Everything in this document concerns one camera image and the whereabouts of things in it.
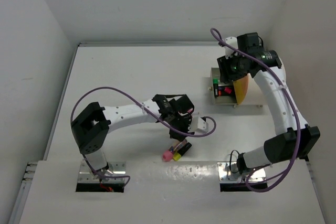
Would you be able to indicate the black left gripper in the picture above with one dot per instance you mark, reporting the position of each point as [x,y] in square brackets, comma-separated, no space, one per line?
[177,135]

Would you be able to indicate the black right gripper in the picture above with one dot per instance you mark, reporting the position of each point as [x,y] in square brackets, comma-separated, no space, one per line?
[226,75]

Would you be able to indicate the green black highlighter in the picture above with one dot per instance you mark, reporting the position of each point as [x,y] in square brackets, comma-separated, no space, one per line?
[215,81]

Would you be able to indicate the pink black highlighter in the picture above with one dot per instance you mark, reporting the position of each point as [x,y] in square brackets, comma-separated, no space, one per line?
[225,90]

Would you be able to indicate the purple black highlighter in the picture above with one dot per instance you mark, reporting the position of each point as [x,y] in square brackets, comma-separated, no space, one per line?
[215,86]

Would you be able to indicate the green drawer with gold knob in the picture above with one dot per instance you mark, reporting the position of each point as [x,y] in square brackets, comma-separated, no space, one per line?
[222,99]

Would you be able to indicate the yellow black highlighter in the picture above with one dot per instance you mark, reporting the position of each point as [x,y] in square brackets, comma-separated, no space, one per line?
[177,155]

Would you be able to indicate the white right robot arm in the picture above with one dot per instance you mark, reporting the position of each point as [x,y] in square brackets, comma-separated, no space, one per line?
[245,55]

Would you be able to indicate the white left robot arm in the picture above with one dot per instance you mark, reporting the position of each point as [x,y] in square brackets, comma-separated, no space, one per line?
[91,127]

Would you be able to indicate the yellow drawer with gold knob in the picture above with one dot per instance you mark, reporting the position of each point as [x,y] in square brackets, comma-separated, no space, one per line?
[240,88]

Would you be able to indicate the white cylindrical drawer organizer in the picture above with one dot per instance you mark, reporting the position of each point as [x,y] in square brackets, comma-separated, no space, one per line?
[272,84]

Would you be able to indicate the pink capped clip tube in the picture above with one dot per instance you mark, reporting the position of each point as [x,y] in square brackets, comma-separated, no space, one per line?
[169,153]

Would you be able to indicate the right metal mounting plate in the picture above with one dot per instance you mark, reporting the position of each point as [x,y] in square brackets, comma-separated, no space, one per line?
[227,177]

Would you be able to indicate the metal mounting plate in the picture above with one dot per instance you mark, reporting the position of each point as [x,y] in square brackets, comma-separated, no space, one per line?
[115,170]
[227,177]

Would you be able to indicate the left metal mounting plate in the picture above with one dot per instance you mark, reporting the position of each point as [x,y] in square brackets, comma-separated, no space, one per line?
[115,170]

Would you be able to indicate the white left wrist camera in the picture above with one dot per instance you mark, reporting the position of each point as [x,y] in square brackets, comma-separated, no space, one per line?
[199,125]

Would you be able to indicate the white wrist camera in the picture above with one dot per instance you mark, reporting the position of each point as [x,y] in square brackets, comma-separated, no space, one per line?
[232,42]
[199,125]

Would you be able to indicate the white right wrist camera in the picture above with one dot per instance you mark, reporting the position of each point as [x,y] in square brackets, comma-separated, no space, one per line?
[232,42]

